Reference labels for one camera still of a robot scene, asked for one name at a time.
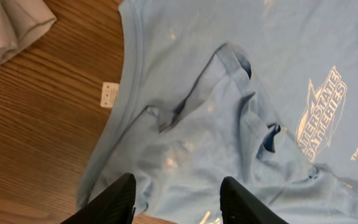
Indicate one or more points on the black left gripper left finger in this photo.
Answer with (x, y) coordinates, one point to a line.
(115, 205)

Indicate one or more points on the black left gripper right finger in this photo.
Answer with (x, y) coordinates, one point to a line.
(239, 206)

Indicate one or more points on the light blue t-shirt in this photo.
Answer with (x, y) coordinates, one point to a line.
(263, 91)

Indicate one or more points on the beige folded garment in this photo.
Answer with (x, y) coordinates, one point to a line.
(22, 22)

